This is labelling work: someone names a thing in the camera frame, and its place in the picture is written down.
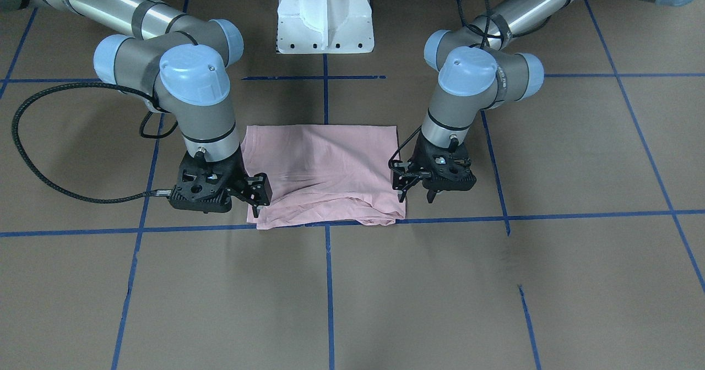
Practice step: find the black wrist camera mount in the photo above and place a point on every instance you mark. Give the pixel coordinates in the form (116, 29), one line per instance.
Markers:
(451, 172)
(202, 186)

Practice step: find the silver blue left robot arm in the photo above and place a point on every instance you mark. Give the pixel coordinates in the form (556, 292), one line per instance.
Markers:
(474, 74)

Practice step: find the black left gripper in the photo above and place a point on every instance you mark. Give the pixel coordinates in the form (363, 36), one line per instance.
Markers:
(419, 151)

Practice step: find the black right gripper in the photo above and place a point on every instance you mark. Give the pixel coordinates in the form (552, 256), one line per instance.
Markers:
(238, 173)

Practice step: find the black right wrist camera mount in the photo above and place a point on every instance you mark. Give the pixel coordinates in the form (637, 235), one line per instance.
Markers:
(202, 186)

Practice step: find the pink Snoopy t-shirt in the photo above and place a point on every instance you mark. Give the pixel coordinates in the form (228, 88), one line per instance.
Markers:
(321, 173)

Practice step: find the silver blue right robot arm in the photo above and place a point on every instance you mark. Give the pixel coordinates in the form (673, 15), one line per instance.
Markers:
(177, 65)

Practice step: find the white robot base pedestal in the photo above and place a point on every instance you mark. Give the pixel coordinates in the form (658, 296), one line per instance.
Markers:
(306, 27)

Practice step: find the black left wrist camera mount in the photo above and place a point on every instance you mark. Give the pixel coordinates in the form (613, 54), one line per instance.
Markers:
(451, 172)

